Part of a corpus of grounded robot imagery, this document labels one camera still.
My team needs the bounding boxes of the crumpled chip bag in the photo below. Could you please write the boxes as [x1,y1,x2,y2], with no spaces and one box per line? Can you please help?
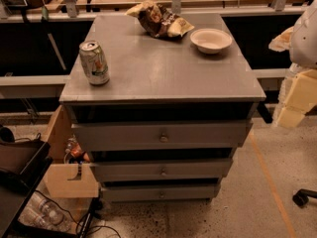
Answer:
[126,0,194,39]

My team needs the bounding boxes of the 7up soda can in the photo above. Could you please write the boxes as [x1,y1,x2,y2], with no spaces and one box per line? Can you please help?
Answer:
[79,41,110,85]

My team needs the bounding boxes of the plastic water bottle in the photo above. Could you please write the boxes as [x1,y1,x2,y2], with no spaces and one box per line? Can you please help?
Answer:
[31,192,64,225]

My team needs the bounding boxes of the white paper bowl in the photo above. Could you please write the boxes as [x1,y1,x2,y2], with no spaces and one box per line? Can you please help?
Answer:
[190,29,233,55]

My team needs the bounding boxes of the middle grey drawer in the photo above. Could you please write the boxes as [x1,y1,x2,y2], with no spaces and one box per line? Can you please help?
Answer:
[90,159,232,181]

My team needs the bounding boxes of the black cart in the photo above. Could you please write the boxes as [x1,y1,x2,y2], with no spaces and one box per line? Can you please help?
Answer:
[0,141,53,238]

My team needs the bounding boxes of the wooden box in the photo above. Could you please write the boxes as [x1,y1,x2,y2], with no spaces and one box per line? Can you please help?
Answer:
[43,105,99,198]

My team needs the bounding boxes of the black cable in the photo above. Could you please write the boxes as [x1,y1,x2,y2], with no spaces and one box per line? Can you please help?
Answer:
[34,189,123,238]

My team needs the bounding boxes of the black chair caster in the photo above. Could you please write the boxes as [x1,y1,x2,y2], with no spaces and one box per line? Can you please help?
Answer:
[292,189,317,207]

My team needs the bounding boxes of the bottom grey drawer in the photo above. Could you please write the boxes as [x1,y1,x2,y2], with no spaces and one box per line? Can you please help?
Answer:
[100,184,220,202]

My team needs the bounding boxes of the grey drawer cabinet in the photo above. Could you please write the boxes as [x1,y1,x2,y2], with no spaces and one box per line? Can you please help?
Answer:
[59,15,265,188]

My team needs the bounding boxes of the grey drawer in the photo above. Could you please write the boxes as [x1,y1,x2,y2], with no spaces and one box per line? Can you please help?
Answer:
[90,159,232,181]
[100,184,220,202]
[72,120,252,152]

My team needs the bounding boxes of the top grey drawer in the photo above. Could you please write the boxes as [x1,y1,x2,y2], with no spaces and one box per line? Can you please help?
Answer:
[72,120,252,152]

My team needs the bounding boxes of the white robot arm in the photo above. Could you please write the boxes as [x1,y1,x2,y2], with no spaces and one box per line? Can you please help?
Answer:
[268,0,317,128]

